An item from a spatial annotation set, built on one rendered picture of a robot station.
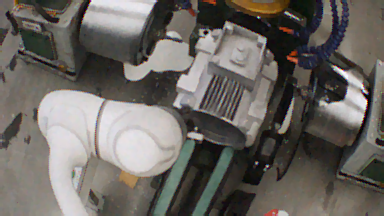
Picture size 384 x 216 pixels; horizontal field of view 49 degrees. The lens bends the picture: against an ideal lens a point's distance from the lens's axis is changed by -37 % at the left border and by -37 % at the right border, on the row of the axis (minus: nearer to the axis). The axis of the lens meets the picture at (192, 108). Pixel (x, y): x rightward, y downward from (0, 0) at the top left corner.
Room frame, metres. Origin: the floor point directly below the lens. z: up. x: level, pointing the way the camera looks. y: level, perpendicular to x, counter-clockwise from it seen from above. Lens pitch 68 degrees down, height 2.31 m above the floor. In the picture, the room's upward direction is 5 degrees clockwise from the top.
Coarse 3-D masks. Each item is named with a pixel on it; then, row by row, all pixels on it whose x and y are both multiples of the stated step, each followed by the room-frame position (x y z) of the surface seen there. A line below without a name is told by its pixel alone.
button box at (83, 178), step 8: (96, 160) 0.35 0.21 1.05; (80, 168) 0.31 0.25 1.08; (88, 168) 0.32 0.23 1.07; (96, 168) 0.34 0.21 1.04; (80, 176) 0.29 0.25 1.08; (88, 176) 0.30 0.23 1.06; (80, 184) 0.27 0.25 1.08; (88, 184) 0.28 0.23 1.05; (80, 192) 0.25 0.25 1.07; (88, 192) 0.26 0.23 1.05
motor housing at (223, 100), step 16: (192, 64) 0.60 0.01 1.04; (272, 64) 0.63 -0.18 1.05; (208, 80) 0.55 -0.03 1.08; (224, 80) 0.54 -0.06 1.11; (208, 96) 0.51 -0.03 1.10; (224, 96) 0.51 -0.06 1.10; (240, 96) 0.52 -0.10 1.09; (256, 96) 0.53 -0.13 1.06; (192, 112) 0.52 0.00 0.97; (208, 112) 0.48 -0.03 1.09; (224, 112) 0.48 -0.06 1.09; (240, 112) 0.49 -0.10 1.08; (208, 128) 0.50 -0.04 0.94; (224, 128) 0.50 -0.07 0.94; (256, 128) 0.47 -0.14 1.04; (224, 144) 0.46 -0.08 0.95; (240, 144) 0.45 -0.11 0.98
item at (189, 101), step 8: (216, 32) 0.67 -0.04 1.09; (216, 40) 0.66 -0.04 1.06; (264, 56) 0.63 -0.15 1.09; (272, 56) 0.63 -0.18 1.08; (184, 96) 0.51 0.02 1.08; (192, 96) 0.51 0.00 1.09; (184, 104) 0.49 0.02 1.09; (192, 104) 0.50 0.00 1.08; (240, 120) 0.47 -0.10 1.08; (248, 120) 0.47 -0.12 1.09; (240, 128) 0.46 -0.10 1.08; (248, 128) 0.46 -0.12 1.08
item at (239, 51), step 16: (224, 32) 0.65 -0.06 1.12; (240, 32) 0.66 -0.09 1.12; (224, 48) 0.62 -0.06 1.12; (240, 48) 0.61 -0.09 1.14; (256, 48) 0.63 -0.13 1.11; (208, 64) 0.56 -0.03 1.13; (224, 64) 0.58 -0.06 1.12; (240, 64) 0.58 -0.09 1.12; (256, 64) 0.59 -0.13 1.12; (240, 80) 0.54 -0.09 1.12; (256, 80) 0.56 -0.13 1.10
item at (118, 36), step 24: (96, 0) 0.75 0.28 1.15; (120, 0) 0.73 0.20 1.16; (144, 0) 0.72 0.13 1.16; (168, 0) 0.76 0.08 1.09; (96, 24) 0.68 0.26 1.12; (120, 24) 0.66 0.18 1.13; (144, 24) 0.66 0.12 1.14; (168, 24) 0.76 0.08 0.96; (96, 48) 0.64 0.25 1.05; (120, 48) 0.62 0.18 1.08; (144, 48) 0.64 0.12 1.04
